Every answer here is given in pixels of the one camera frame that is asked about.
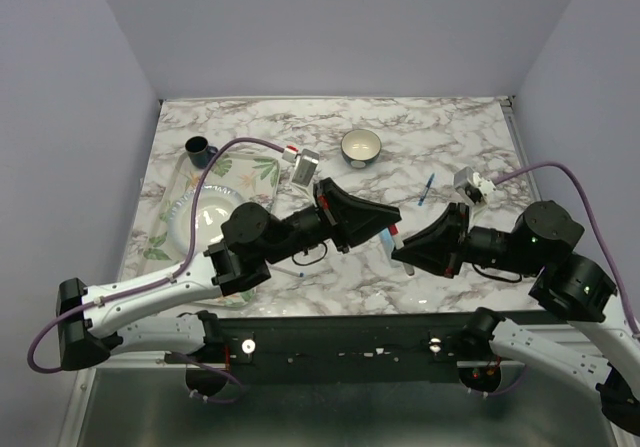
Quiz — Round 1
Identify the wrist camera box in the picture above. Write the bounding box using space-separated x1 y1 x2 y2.
291 149 320 187
453 167 495 208

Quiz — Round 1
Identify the blue patterned pen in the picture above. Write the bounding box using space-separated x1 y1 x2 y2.
417 172 435 206

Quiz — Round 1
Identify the white blue-rimmed plate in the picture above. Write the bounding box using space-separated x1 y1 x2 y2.
167 185 245 255

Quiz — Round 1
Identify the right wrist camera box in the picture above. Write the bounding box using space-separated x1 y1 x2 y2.
453 167 495 208

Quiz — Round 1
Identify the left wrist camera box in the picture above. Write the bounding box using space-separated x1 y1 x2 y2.
291 149 320 187

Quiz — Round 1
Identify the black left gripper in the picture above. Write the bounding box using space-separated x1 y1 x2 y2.
266 186 405 270

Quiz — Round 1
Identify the dark blue mug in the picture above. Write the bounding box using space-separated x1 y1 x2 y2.
184 136 218 170

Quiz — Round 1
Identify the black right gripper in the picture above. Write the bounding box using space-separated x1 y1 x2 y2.
391 195 542 273

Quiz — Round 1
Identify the light blue highlighter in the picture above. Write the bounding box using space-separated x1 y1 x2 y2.
379 229 400 268

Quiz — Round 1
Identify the white red-tipped marker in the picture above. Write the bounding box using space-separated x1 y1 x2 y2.
394 234 415 276

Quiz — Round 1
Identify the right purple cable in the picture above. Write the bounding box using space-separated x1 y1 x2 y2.
492 161 640 338

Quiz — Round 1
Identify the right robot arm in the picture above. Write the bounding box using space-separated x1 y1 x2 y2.
392 201 639 435

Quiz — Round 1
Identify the black front mounting rail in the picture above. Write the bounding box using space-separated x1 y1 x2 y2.
190 312 494 385

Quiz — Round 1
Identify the floral rectangular tray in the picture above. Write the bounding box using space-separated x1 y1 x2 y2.
141 150 280 310

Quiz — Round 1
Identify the dark teal bowl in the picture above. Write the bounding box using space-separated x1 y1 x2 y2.
340 129 382 169

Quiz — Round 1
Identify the white blue-tipped pen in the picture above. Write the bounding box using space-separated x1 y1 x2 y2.
270 266 305 278

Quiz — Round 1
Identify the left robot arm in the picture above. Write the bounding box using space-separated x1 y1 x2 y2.
57 178 401 371

